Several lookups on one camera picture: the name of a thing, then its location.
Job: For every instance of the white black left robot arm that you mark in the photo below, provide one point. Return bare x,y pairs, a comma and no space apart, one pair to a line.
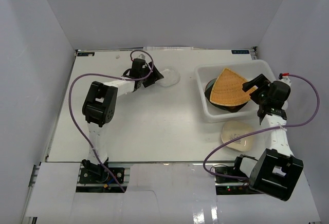
99,106

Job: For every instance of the black yellow square plate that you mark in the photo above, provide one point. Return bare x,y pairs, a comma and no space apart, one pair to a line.
231,109

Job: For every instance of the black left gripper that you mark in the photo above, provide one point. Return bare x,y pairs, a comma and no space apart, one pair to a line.
151,74

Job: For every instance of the cream panda dish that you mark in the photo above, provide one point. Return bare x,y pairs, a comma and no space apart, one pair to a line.
235,129

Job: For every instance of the clear glass plate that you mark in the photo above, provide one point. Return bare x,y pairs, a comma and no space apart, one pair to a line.
171,76

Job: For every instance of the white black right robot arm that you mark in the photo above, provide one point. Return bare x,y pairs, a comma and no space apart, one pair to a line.
277,171

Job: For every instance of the blue round plate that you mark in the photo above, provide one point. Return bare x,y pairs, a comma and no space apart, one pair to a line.
210,84

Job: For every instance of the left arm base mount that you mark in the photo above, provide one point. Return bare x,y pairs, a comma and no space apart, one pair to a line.
93,178

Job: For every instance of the white plastic bin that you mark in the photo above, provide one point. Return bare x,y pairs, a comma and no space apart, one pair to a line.
249,70

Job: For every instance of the orange woven fan plate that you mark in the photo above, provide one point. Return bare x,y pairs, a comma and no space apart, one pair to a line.
227,89

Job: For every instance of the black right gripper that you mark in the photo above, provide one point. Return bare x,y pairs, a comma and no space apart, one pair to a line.
259,81

